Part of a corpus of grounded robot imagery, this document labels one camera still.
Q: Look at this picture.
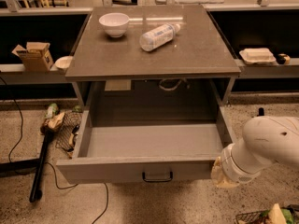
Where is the grey top drawer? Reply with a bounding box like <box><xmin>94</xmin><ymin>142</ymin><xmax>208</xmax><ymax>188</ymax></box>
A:
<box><xmin>57</xmin><ymin>107</ymin><xmax>235</xmax><ymax>184</ymax></box>

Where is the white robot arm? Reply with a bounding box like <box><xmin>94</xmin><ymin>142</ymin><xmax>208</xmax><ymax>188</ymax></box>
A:
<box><xmin>211</xmin><ymin>116</ymin><xmax>299</xmax><ymax>189</ymax></box>

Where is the grey drawer cabinet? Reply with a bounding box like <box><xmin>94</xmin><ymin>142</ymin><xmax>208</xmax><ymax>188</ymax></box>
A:
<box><xmin>66</xmin><ymin>6</ymin><xmax>240</xmax><ymax>123</ymax></box>

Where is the black metal leg right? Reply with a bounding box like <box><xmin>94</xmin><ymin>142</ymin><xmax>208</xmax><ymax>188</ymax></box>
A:
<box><xmin>258</xmin><ymin>107</ymin><xmax>264</xmax><ymax>116</ymax></box>

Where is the black metal leg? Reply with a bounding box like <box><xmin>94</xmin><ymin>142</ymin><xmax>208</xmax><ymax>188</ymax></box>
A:
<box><xmin>29</xmin><ymin>133</ymin><xmax>53</xmax><ymax>203</ymax></box>
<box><xmin>258</xmin><ymin>107</ymin><xmax>264</xmax><ymax>116</ymax></box>

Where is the white foam takeout container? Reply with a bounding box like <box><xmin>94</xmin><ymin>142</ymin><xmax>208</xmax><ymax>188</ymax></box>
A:
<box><xmin>239</xmin><ymin>48</ymin><xmax>276</xmax><ymax>64</ymax></box>

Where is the small dark round object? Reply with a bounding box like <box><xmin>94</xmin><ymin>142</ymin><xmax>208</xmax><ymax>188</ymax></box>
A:
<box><xmin>277</xmin><ymin>53</ymin><xmax>291</xmax><ymax>64</ymax></box>

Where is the clear plastic bottle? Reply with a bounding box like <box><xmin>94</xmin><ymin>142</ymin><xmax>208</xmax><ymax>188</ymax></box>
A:
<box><xmin>139</xmin><ymin>23</ymin><xmax>180</xmax><ymax>52</ymax></box>

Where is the tan crumpled bag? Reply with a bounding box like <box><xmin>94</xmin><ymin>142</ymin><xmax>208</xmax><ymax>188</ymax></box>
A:
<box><xmin>40</xmin><ymin>112</ymin><xmax>65</xmax><ymax>133</ymax></box>

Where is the green snack bag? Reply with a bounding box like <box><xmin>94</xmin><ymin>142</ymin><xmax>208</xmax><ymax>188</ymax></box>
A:
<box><xmin>45</xmin><ymin>103</ymin><xmax>59</xmax><ymax>119</ymax></box>

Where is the black metal leg left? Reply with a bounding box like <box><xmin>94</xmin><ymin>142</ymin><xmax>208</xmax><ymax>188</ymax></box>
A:
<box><xmin>29</xmin><ymin>133</ymin><xmax>53</xmax><ymax>203</ymax></box>

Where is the white ceramic bowl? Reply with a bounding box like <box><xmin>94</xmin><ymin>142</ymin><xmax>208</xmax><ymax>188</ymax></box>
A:
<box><xmin>99</xmin><ymin>12</ymin><xmax>129</xmax><ymax>38</ymax></box>

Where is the small white dish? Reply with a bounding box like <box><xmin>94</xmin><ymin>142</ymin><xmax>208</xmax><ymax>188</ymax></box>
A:
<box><xmin>55</xmin><ymin>56</ymin><xmax>73</xmax><ymax>71</ymax></box>

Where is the brown cardboard box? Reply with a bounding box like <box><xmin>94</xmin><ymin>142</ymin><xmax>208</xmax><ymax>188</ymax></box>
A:
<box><xmin>12</xmin><ymin>42</ymin><xmax>53</xmax><ymax>72</ymax></box>

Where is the black top drawer handle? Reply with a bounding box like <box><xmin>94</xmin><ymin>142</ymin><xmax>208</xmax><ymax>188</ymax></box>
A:
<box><xmin>142</xmin><ymin>172</ymin><xmax>174</xmax><ymax>183</ymax></box>

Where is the wire basket bottom right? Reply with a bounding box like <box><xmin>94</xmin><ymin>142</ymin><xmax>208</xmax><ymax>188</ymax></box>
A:
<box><xmin>235</xmin><ymin>204</ymin><xmax>299</xmax><ymax>224</ymax></box>

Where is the black wire basket left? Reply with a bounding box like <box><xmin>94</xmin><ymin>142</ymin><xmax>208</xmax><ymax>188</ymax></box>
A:
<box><xmin>55</xmin><ymin>111</ymin><xmax>82</xmax><ymax>157</ymax></box>

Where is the black floor cable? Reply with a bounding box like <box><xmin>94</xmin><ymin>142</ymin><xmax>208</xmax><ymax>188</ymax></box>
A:
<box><xmin>0</xmin><ymin>76</ymin><xmax>109</xmax><ymax>224</ymax></box>

